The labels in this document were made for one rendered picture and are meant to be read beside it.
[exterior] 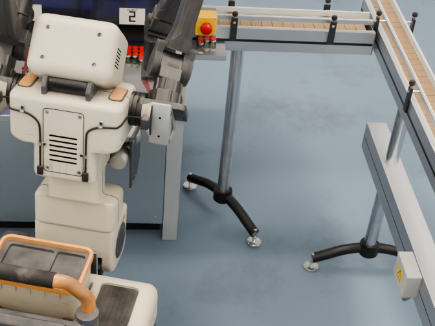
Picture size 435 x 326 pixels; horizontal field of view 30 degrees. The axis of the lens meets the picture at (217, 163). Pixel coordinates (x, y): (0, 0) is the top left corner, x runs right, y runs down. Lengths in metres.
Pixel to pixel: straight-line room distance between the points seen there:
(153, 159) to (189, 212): 0.48
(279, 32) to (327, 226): 0.98
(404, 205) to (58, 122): 1.35
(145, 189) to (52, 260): 1.25
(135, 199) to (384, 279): 1.05
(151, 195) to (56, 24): 1.38
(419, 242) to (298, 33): 0.86
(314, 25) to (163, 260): 1.10
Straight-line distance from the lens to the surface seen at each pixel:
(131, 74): 2.72
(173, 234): 3.35
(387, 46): 2.96
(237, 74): 3.07
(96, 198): 2.13
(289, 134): 4.04
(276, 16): 2.96
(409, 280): 2.61
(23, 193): 3.24
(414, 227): 2.78
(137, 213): 3.28
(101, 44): 1.93
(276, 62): 4.62
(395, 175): 2.98
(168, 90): 1.99
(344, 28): 3.04
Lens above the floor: 2.30
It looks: 37 degrees down
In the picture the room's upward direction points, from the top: 6 degrees clockwise
